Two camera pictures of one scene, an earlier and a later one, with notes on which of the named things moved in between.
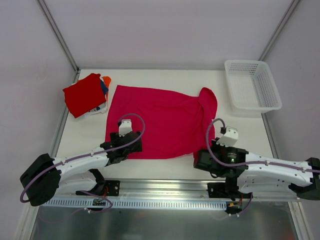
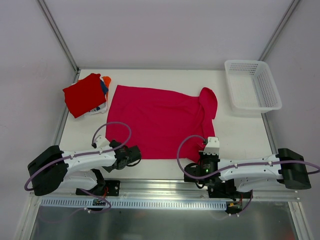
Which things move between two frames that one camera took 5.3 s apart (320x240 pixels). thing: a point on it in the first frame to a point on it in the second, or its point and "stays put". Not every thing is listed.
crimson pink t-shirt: x=175 y=122 stays put
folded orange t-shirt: x=107 y=80 stays put
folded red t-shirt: x=84 y=95 stays put
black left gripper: x=135 y=142 to x=135 y=153
